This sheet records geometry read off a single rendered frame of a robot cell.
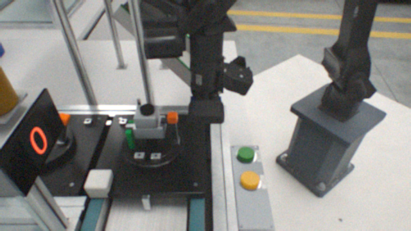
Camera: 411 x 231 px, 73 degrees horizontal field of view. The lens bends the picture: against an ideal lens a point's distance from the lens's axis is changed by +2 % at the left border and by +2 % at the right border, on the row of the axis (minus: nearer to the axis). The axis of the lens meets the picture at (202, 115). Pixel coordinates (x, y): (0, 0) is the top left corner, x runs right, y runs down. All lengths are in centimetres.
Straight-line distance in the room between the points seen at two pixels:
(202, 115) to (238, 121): 44
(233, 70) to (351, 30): 20
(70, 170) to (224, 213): 34
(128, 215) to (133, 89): 53
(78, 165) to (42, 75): 63
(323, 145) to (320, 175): 10
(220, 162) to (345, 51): 34
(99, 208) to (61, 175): 12
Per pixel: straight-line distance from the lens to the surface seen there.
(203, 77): 48
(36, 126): 40
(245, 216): 57
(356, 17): 53
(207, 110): 45
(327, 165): 70
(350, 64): 56
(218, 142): 68
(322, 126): 62
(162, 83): 104
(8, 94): 36
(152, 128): 58
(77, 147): 71
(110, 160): 66
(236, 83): 50
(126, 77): 110
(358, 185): 82
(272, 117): 92
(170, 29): 45
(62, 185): 66
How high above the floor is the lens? 146
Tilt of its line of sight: 42 degrees down
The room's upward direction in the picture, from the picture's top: straight up
